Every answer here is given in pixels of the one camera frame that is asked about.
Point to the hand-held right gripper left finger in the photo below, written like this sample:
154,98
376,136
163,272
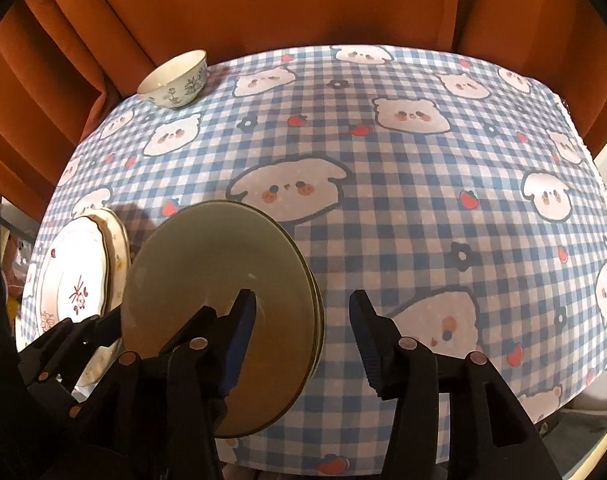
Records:
243,330

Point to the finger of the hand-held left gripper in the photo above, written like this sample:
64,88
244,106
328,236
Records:
83,395
68,340

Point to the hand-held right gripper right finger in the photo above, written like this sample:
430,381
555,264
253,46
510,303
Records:
371,350

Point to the red print scalloped plate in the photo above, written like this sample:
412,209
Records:
68,265

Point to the yellow floral plate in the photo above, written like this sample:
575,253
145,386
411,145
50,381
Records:
118,255

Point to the clear plastic packaging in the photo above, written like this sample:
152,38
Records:
18,255

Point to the blue checked printed tablecloth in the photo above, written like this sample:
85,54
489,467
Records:
383,185

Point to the dark cloth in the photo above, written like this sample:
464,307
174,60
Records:
573,435

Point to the orange curtain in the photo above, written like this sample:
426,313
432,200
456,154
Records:
283,5

